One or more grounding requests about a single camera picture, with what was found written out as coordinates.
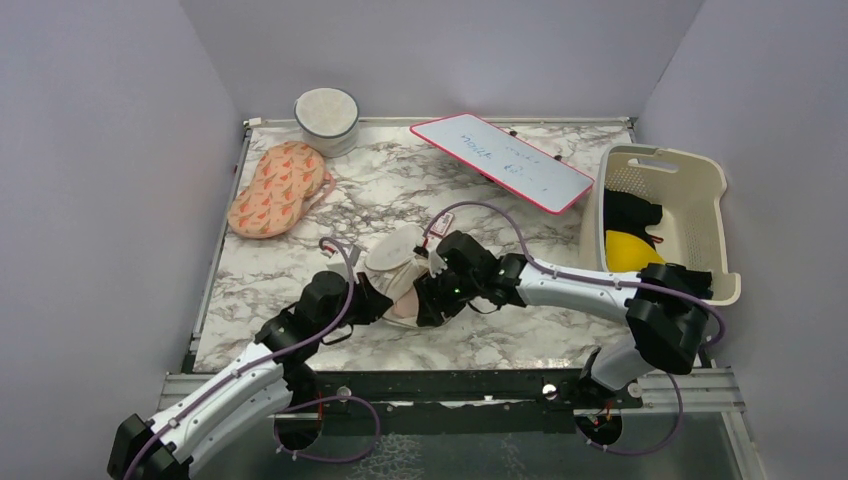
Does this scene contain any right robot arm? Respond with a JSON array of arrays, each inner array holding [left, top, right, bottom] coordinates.
[[413, 232, 709, 407]]

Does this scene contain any beige mesh laundry bag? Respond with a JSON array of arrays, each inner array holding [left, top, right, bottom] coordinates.
[[363, 224, 428, 328]]

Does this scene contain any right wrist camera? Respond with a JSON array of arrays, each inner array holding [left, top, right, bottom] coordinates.
[[413, 237, 448, 278]]

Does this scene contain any red-framed whiteboard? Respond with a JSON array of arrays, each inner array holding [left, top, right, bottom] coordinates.
[[410, 113, 594, 214]]

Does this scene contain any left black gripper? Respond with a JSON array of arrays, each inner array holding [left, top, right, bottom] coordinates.
[[318, 271, 393, 338]]

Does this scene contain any cream plastic laundry basket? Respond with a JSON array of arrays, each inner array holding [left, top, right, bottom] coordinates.
[[578, 144, 741, 306]]

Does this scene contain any peach bra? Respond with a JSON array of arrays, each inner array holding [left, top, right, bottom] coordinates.
[[391, 289, 419, 325]]

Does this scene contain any floral orange sleep mask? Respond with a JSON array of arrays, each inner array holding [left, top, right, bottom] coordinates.
[[227, 141, 336, 239]]

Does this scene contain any small red white card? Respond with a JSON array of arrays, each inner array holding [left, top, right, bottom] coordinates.
[[428, 212, 455, 238]]

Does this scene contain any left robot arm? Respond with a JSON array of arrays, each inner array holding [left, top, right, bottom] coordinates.
[[107, 271, 394, 479]]

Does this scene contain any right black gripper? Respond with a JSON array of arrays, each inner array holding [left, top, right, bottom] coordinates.
[[414, 261, 481, 326]]

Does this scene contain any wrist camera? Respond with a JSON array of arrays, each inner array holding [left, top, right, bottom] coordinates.
[[413, 237, 448, 278], [322, 243, 362, 281]]

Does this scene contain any yellow garment in basket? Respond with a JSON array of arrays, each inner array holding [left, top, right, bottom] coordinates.
[[605, 230, 665, 272]]

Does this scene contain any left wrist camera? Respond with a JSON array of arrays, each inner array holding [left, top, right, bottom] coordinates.
[[322, 243, 362, 281]]

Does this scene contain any grey-rimmed mesh laundry bag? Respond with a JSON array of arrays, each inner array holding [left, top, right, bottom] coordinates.
[[293, 87, 360, 158]]

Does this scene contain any black garment in basket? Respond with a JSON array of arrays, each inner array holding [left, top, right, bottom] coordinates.
[[602, 189, 713, 300]]

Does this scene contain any black metal base rail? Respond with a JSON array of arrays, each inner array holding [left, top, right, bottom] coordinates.
[[158, 368, 740, 439]]

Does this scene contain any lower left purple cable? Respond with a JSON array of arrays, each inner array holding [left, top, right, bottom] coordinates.
[[272, 395, 382, 464]]

